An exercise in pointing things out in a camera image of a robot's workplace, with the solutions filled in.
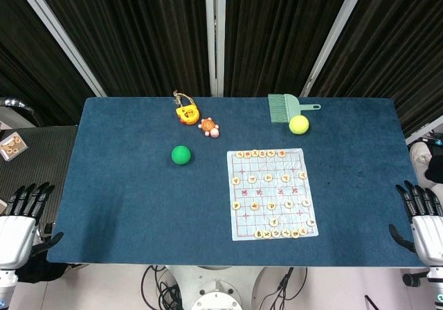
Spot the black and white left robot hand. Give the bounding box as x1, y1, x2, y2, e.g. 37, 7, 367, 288
0, 181, 65, 271

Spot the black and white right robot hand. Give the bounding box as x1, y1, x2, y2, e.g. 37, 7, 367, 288
388, 180, 443, 268

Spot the white Chinese chess board sheet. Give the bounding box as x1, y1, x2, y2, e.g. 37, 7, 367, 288
226, 147, 320, 242

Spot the black caster wheel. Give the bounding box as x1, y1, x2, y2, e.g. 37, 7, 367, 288
402, 271, 430, 289

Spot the white shoe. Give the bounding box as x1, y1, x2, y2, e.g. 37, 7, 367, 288
409, 141, 437, 190

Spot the black mesh side table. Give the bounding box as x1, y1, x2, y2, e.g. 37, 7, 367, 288
0, 125, 79, 228

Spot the dark blue felt table mat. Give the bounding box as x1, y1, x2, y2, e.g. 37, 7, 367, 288
46, 96, 427, 268

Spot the yellow tennis ball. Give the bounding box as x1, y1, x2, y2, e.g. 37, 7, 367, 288
289, 114, 310, 136

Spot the green foam ball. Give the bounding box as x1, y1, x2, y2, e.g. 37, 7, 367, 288
171, 145, 192, 166

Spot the green plastic hand brush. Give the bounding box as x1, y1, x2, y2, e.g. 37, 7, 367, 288
267, 93, 322, 125

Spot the white robot torso base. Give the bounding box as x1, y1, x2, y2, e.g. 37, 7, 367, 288
165, 265, 266, 310

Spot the pink and orange turtle toy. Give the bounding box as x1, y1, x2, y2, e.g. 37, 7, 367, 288
197, 117, 221, 139

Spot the grey metal partition post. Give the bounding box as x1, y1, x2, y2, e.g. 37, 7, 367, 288
204, 0, 227, 98
404, 114, 443, 146
9, 0, 107, 98
299, 0, 371, 98

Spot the chrome chair frame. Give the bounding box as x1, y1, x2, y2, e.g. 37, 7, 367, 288
0, 97, 36, 128

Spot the black cable with plug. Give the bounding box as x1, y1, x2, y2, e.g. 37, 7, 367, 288
258, 266, 309, 310

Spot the black cable bundle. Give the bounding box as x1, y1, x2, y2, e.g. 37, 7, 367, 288
140, 264, 183, 310

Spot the yellow padlock toy with rope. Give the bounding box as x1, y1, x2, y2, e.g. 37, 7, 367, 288
172, 89, 201, 127

